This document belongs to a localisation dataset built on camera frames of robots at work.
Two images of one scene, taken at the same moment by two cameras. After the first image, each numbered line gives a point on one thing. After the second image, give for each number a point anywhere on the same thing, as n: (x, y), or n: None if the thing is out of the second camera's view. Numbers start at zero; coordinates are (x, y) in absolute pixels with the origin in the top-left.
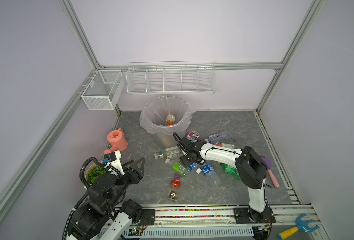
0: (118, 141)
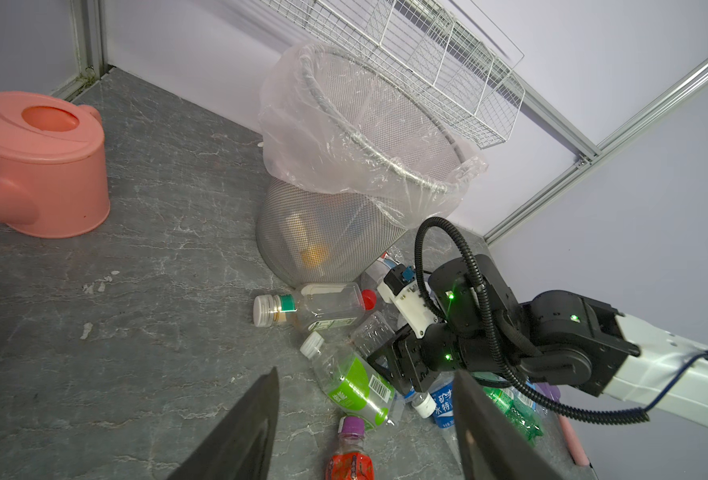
0: (47, 159)
